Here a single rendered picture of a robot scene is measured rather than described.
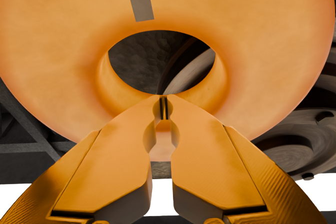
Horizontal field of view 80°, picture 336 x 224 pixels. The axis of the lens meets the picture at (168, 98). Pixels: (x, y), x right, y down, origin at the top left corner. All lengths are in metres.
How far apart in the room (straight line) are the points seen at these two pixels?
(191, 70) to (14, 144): 6.36
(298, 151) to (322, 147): 0.07
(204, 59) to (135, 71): 0.25
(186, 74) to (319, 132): 0.25
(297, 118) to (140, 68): 0.36
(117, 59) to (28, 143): 5.92
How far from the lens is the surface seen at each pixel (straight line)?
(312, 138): 0.44
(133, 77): 0.55
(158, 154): 0.16
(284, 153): 0.42
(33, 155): 9.68
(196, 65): 0.34
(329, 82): 0.40
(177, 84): 0.36
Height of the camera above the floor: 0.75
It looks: 45 degrees up
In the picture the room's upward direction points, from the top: 176 degrees clockwise
